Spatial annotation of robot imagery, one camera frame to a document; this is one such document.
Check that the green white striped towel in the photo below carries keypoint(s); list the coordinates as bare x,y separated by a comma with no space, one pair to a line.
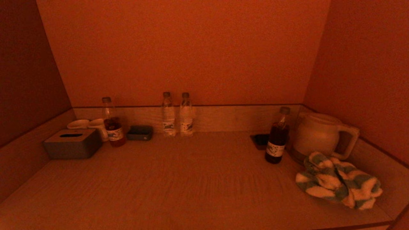
338,183

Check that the clear water bottle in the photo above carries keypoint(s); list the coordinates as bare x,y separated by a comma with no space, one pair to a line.
168,121
187,121

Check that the small dark coaster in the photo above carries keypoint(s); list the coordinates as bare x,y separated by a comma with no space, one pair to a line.
260,141

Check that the small teal tray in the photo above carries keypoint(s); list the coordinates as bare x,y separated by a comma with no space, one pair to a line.
140,133

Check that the full tea bottle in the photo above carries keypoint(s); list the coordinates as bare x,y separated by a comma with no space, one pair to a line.
276,140

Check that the half-full tea bottle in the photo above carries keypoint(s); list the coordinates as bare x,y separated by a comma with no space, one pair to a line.
114,134

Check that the white electric kettle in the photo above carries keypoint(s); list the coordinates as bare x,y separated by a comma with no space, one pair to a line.
316,134

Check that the white cup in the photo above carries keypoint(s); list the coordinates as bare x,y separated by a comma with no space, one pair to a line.
78,124

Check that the grey-blue tissue box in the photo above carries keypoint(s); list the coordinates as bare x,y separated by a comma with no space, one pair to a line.
73,147

